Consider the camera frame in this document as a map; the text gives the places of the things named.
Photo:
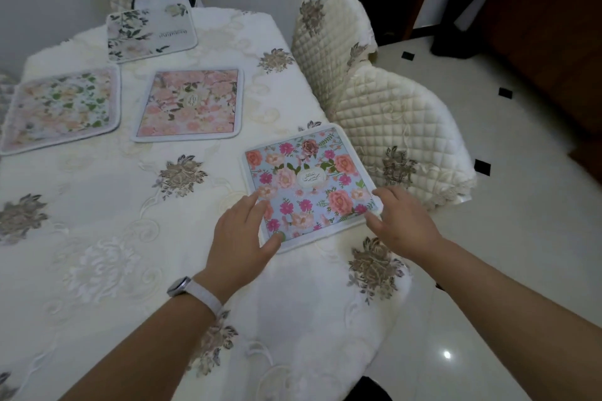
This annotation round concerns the black umbrella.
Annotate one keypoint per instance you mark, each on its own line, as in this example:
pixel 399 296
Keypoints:
pixel 470 1

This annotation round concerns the pink floral placemat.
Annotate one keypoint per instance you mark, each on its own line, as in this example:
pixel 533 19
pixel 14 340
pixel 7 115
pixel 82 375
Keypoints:
pixel 188 104

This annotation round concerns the white Beautiful floral placemat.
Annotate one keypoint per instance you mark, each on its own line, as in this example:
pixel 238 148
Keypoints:
pixel 150 34

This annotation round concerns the green leaf orange flower placemat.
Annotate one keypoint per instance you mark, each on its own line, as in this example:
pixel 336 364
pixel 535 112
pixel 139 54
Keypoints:
pixel 61 107

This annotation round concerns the blue floral placemat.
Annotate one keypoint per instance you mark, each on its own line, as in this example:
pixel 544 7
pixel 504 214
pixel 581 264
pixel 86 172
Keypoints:
pixel 305 175

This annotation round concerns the tall brown wooden cabinet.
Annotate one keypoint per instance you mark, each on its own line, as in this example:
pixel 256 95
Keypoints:
pixel 555 29

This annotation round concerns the person's right forearm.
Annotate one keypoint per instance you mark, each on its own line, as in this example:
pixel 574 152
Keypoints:
pixel 517 321

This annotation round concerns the person's left forearm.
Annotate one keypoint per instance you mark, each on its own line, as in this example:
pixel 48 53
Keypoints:
pixel 150 353

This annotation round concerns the table with cream tablecloth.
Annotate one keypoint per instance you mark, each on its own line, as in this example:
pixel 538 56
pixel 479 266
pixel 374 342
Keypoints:
pixel 117 208

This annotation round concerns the person's right hand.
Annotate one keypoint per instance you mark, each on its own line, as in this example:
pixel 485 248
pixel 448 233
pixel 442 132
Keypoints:
pixel 407 231

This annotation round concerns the smartwatch with white band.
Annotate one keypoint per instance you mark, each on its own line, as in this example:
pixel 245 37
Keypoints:
pixel 200 295

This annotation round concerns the person's left hand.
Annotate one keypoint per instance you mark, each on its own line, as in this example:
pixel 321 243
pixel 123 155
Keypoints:
pixel 235 250

